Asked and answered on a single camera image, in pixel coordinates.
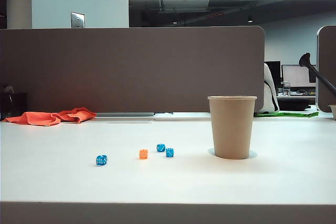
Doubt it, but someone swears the narrow brown desk partition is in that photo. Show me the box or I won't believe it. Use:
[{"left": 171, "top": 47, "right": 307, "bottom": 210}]
[{"left": 316, "top": 25, "right": 336, "bottom": 113}]

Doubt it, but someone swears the lit computer monitor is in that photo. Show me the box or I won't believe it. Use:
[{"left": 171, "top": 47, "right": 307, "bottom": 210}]
[{"left": 281, "top": 65, "right": 317, "bottom": 88}]

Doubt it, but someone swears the brown paper cup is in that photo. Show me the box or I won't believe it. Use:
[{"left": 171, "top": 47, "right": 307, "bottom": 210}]
[{"left": 207, "top": 95, "right": 257, "bottom": 160}]

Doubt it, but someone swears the metal wall plate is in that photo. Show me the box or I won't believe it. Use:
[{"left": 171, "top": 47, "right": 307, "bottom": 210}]
[{"left": 70, "top": 12, "right": 86, "bottom": 28}]

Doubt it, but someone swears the wide brown desk partition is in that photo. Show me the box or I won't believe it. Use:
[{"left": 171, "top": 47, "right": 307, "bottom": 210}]
[{"left": 0, "top": 26, "right": 266, "bottom": 113}]

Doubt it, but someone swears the dark computer monitor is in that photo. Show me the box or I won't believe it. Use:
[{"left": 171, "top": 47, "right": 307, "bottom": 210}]
[{"left": 265, "top": 61, "right": 282, "bottom": 88}]

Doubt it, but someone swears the beige paper bowl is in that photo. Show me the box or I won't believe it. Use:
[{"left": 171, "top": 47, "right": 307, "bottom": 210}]
[{"left": 327, "top": 104, "right": 336, "bottom": 121}]

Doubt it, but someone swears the black slanted pole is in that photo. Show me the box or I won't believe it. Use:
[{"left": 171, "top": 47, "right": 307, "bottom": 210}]
[{"left": 299, "top": 52, "right": 336, "bottom": 92}]

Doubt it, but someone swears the crumpled orange cloth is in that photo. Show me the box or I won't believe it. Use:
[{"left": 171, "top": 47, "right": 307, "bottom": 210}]
[{"left": 3, "top": 107, "right": 97, "bottom": 126}]

